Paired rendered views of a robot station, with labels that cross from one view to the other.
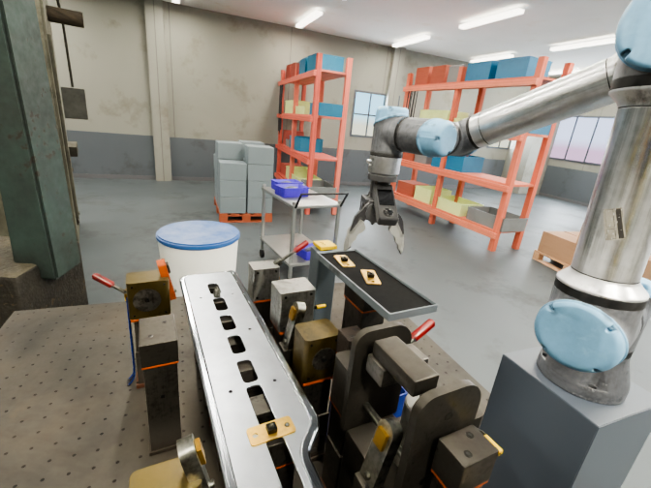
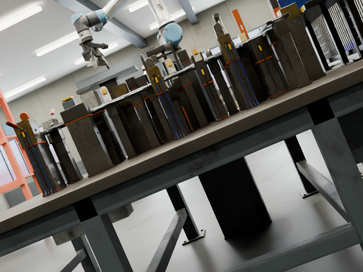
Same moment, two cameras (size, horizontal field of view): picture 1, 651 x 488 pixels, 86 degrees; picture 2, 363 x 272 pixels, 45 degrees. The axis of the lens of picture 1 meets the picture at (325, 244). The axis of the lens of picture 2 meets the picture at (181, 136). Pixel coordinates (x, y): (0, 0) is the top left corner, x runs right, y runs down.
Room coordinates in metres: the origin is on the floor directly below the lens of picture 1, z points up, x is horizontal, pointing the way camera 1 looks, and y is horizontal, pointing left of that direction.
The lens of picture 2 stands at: (-0.71, 1.92, 0.77)
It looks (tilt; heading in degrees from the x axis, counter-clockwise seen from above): 2 degrees down; 301
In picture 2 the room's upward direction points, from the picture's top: 23 degrees counter-clockwise
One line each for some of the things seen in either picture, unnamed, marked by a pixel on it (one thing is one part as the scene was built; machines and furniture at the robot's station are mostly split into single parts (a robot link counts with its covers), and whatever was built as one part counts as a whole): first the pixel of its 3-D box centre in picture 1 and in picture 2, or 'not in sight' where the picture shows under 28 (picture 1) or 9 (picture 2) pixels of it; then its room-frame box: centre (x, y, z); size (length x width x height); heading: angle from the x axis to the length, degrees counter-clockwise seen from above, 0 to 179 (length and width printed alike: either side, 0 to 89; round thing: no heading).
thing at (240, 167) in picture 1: (241, 178); not in sight; (5.46, 1.41, 0.55); 1.10 x 0.77 x 1.09; 22
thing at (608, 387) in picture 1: (587, 355); (175, 58); (0.59, -0.54, 1.15); 0.15 x 0.15 x 0.10
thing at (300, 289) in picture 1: (293, 348); (103, 128); (0.85, 0.06, 0.90); 0.13 x 0.08 x 0.41; 118
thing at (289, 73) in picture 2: not in sight; (282, 59); (-0.16, -0.06, 0.84); 0.05 x 0.05 x 0.29; 28
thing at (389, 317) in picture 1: (368, 277); (107, 80); (0.84, -0.12, 1.16); 0.37 x 0.14 x 0.02; 28
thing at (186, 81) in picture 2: not in sight; (193, 100); (0.32, -0.02, 0.84); 0.12 x 0.05 x 0.29; 118
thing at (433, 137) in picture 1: (429, 137); (96, 19); (0.79, -0.20, 1.52); 0.11 x 0.11 x 0.08; 41
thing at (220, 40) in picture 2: not in sight; (237, 72); (0.01, 0.06, 0.87); 0.12 x 0.07 x 0.35; 118
